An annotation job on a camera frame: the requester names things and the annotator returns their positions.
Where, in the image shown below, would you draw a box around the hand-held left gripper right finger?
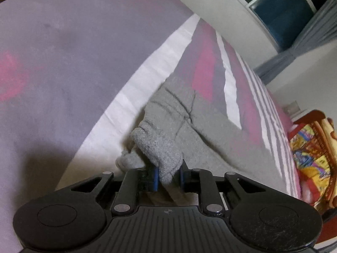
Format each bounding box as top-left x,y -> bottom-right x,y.
179,161 -> 262,215

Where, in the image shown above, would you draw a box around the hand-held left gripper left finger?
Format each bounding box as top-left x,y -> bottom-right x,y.
70,167 -> 160,215

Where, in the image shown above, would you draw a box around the grey pants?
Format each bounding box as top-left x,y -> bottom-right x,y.
115,75 -> 290,199

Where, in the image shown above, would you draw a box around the colourful printed blanket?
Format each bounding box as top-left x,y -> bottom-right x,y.
288,110 -> 337,209

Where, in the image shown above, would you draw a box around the striped bed sheet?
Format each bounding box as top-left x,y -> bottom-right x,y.
0,0 -> 301,253

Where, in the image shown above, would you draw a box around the grey curtain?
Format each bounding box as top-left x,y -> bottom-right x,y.
253,0 -> 337,85

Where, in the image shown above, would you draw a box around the window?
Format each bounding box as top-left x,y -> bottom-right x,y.
232,0 -> 333,51

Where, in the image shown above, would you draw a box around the wall socket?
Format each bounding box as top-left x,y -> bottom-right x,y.
285,101 -> 301,114

